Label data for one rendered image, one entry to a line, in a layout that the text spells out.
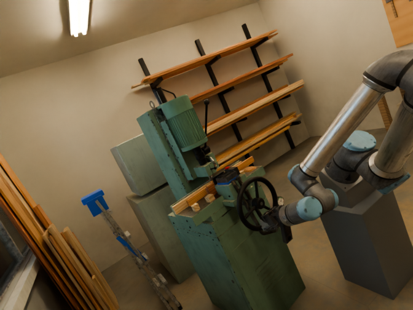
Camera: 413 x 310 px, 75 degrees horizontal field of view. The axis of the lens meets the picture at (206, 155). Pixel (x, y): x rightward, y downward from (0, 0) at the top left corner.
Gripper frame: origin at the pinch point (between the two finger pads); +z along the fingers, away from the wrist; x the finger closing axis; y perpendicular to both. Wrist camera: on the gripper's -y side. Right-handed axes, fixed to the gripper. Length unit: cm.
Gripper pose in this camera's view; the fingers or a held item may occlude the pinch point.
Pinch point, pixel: (264, 227)
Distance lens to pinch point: 142.9
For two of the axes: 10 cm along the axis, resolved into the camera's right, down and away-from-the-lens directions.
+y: -5.8, -8.1, 1.3
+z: -3.7, 4.0, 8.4
